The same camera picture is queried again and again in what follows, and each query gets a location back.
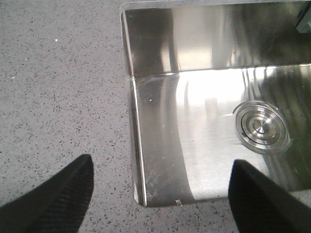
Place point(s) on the round steel sink drain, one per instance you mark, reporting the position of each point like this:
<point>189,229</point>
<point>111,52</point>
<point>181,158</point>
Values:
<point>261,127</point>

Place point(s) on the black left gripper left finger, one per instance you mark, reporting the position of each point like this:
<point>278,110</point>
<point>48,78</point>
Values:
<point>58,205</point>

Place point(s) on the stainless steel sink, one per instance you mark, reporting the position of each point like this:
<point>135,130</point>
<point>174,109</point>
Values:
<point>190,64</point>

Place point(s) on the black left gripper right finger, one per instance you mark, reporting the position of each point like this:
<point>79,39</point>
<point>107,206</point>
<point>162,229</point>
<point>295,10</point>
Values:
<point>259,205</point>

